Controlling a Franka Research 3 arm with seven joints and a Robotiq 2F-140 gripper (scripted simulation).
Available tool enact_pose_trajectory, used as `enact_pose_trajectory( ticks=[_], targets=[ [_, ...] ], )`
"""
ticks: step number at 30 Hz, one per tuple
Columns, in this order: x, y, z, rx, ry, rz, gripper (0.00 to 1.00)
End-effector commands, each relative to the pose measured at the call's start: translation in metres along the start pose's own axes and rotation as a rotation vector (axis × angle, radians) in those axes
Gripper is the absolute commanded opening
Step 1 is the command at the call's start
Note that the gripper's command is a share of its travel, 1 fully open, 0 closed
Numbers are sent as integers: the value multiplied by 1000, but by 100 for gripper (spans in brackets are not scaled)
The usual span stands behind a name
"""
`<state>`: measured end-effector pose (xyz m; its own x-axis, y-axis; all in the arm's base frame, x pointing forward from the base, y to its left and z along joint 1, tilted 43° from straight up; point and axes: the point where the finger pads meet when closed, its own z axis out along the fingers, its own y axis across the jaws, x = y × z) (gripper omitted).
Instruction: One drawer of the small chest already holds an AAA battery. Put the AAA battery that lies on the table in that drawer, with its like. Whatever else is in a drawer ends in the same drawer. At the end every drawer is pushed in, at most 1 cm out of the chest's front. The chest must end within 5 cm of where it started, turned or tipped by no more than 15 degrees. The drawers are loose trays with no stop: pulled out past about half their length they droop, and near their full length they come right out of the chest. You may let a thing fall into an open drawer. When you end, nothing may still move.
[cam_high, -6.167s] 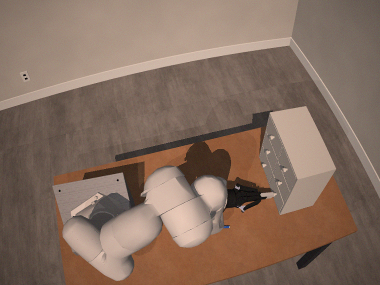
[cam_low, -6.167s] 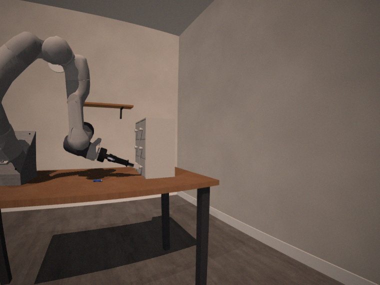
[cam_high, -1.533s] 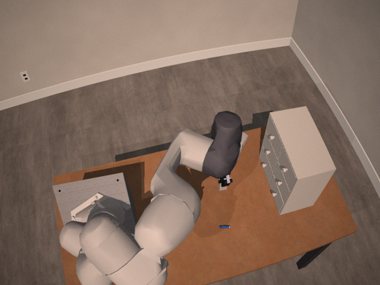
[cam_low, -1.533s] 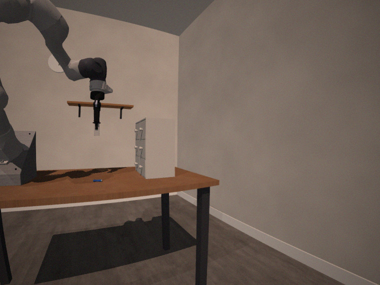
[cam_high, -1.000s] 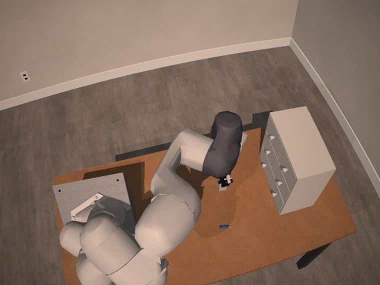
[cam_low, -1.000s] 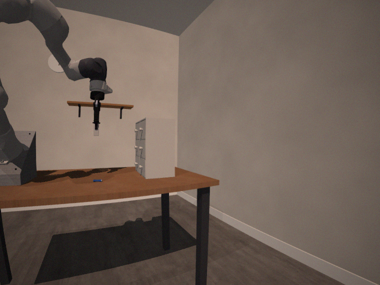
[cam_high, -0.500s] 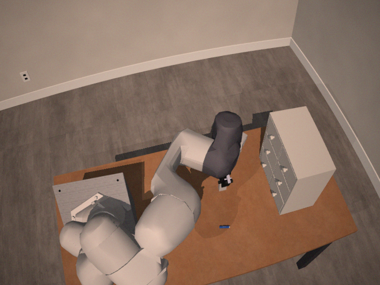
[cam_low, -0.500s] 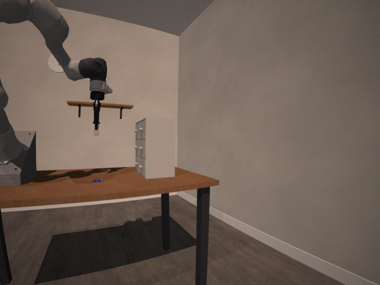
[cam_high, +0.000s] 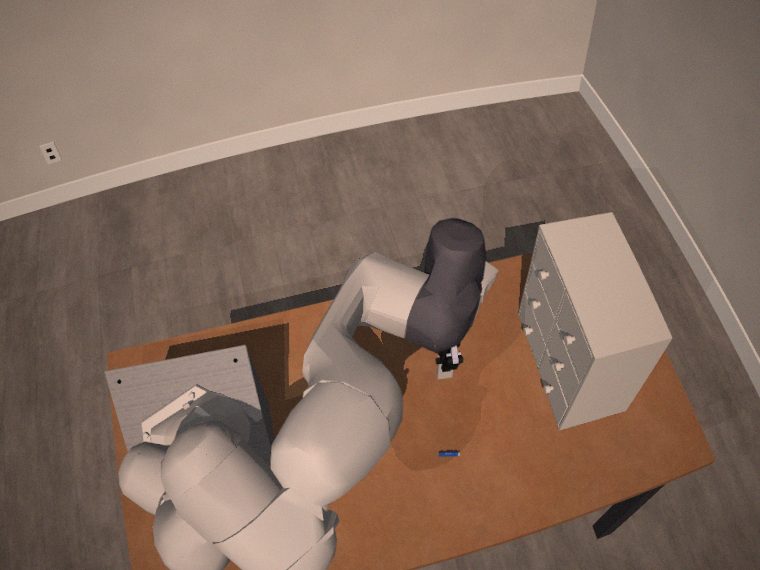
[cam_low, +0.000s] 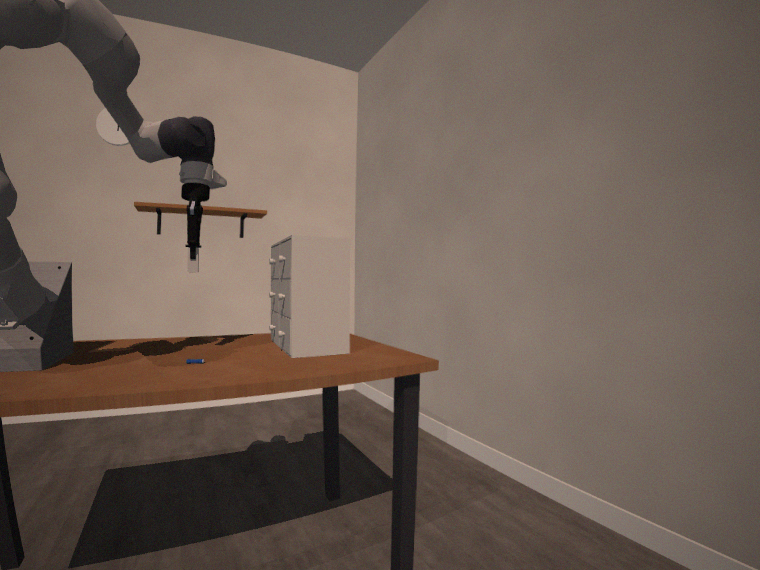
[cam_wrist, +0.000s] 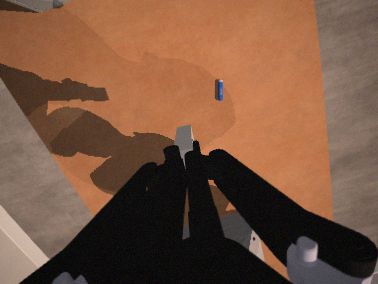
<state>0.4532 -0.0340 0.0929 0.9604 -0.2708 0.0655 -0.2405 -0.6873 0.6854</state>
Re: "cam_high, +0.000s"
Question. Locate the grey drawer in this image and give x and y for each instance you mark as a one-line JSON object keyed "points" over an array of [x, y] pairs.
{"points": [[553, 284], [565, 370], [574, 338], [540, 303], [530, 324], [551, 382]]}

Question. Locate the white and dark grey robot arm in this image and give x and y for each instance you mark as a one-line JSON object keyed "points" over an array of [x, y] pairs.
{"points": [[270, 517]]}

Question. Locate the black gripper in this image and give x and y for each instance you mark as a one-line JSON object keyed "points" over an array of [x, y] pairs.
{"points": [[452, 357]]}

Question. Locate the white chest of drawers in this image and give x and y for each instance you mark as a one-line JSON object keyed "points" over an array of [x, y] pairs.
{"points": [[619, 316]]}

